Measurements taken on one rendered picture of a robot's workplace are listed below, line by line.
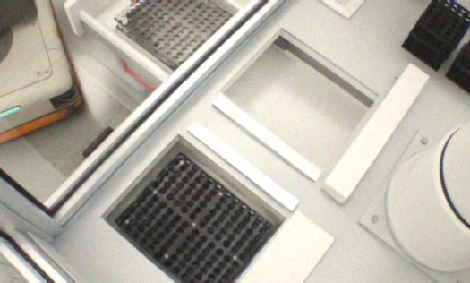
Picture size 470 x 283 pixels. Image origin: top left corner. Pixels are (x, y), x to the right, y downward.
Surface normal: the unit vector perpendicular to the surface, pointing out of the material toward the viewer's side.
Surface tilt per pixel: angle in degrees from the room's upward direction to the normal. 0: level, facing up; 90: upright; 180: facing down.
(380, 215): 0
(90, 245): 0
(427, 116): 0
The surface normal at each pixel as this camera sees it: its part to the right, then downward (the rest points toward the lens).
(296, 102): 0.07, -0.40
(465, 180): -0.96, 0.22
